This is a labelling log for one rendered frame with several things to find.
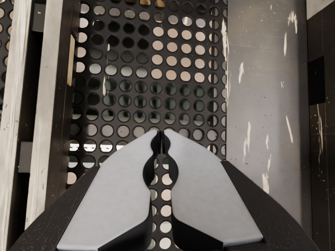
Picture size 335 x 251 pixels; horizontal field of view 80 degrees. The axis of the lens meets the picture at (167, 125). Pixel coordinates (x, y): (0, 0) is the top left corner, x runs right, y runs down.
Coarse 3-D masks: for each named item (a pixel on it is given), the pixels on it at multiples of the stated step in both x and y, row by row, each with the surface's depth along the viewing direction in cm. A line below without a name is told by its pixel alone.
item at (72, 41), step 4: (72, 36) 32; (72, 40) 32; (72, 44) 32; (72, 48) 32; (72, 52) 32; (72, 56) 32; (72, 60) 32; (72, 64) 33; (68, 68) 31; (72, 68) 33; (68, 72) 31; (68, 76) 31; (68, 80) 31; (68, 84) 31
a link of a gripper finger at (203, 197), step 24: (168, 144) 11; (192, 144) 11; (168, 168) 11; (192, 168) 9; (216, 168) 9; (192, 192) 8; (216, 192) 8; (192, 216) 7; (216, 216) 7; (240, 216) 7; (192, 240) 7; (216, 240) 6; (240, 240) 6
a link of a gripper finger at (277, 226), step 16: (240, 176) 8; (240, 192) 8; (256, 192) 8; (256, 208) 7; (272, 208) 7; (256, 224) 7; (272, 224) 6; (288, 224) 6; (272, 240) 6; (288, 240) 6; (304, 240) 6
